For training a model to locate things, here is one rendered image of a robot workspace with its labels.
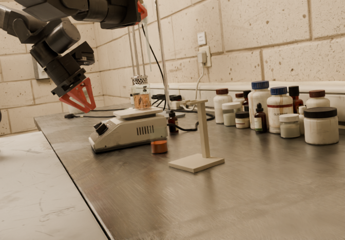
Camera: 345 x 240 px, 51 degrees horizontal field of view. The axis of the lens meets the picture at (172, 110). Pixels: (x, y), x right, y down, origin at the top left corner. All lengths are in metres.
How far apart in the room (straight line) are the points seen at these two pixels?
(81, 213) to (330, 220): 0.33
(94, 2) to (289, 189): 0.46
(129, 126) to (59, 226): 0.46
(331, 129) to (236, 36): 0.64
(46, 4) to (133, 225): 0.36
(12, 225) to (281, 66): 0.87
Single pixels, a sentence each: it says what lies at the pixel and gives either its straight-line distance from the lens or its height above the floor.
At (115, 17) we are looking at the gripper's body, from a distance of 0.74.
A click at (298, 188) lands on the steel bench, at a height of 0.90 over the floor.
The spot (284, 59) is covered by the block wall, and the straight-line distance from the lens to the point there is 1.15.
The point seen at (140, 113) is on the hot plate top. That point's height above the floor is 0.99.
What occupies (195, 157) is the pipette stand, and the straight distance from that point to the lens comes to 0.75.
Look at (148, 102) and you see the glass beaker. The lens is 0.98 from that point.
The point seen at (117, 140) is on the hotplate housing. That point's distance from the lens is 0.94.
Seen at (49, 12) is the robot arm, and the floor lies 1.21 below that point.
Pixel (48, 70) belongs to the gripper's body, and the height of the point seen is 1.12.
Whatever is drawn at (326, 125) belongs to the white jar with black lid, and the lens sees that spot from 0.81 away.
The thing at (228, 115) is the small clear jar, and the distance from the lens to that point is 1.09.
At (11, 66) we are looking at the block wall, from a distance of 3.38.
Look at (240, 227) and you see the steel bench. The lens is 0.45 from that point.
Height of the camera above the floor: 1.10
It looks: 7 degrees down
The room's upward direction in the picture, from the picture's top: 6 degrees counter-clockwise
